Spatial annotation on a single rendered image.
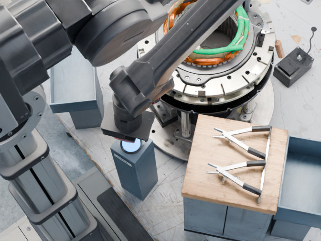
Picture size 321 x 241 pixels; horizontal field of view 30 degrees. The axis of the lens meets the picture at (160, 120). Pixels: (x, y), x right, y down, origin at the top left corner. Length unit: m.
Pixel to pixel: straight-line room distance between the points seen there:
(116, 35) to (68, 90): 0.87
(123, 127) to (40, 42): 0.67
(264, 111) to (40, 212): 0.65
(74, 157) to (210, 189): 1.30
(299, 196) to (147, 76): 0.49
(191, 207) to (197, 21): 0.52
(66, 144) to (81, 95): 1.11
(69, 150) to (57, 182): 1.15
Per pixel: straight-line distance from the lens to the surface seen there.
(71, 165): 2.48
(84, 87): 1.44
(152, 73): 1.04
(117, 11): 0.59
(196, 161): 1.29
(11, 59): 0.55
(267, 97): 1.67
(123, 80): 1.08
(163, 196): 1.56
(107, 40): 0.58
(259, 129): 1.30
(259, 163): 1.26
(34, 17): 0.57
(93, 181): 2.16
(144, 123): 1.25
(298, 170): 1.39
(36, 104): 0.97
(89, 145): 1.64
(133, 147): 1.33
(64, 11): 0.58
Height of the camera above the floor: 2.25
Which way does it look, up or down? 63 degrees down
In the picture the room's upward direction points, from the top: 6 degrees counter-clockwise
